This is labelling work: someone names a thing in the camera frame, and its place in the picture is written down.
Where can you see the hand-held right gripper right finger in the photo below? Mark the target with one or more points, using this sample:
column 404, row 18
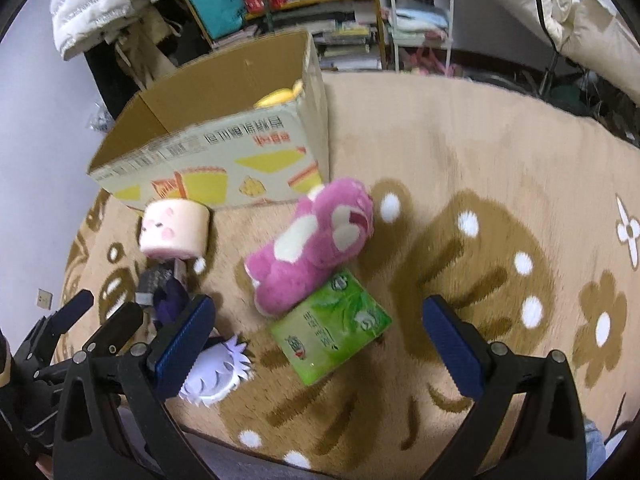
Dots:
column 452, row 350

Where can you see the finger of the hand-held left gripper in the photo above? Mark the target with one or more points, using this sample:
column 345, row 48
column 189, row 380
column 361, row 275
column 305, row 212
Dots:
column 72, row 312
column 117, row 325

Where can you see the green tissue pack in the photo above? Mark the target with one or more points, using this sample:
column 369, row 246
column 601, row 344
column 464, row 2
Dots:
column 330, row 330

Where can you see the metal stand legs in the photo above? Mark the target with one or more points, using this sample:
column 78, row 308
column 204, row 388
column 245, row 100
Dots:
column 550, row 75

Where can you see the clear plastic bag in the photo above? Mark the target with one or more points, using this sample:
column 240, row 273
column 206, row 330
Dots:
column 99, row 119

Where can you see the white-haired purple doll plush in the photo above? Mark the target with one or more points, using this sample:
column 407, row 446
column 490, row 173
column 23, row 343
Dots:
column 220, row 367

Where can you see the printed cardboard box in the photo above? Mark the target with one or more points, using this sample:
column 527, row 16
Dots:
column 210, row 160

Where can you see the magenta bear plush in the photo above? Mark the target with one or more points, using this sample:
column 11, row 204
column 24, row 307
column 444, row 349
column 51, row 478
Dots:
column 300, row 255

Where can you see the person's jeans leg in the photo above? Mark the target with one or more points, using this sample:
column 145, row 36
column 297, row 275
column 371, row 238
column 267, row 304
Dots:
column 597, row 452

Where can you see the stack of books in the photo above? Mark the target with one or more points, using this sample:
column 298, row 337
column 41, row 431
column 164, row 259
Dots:
column 345, row 40

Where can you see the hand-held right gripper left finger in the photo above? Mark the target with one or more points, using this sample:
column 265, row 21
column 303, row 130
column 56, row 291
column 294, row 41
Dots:
column 182, row 347

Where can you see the teal paper bag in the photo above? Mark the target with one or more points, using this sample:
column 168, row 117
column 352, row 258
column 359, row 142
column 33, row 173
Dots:
column 217, row 5

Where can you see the pile of small colourful toys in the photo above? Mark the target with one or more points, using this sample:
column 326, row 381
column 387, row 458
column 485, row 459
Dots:
column 430, row 60

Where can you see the black hanging garment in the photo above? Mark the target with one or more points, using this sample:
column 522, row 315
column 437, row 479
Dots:
column 110, row 75

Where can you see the light blue folded cloth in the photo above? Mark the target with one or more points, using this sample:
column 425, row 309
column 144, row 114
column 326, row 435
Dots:
column 420, row 19

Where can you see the yellow plush toy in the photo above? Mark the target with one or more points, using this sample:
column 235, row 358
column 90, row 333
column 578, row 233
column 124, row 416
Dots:
column 277, row 97

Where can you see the cream duvet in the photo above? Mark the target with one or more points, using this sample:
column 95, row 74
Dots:
column 575, row 10

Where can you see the wall socket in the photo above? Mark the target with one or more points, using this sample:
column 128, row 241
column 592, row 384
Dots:
column 44, row 299

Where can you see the pink white cylinder plush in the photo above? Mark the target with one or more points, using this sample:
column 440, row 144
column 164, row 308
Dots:
column 170, row 230

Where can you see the white puffer jacket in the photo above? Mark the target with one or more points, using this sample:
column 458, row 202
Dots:
column 95, row 5

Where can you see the beige patterned rug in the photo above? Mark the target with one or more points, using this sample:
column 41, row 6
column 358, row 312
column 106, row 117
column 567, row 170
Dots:
column 475, row 150

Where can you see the beige hanging coat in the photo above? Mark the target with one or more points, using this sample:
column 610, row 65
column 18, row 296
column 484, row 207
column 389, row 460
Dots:
column 157, row 45

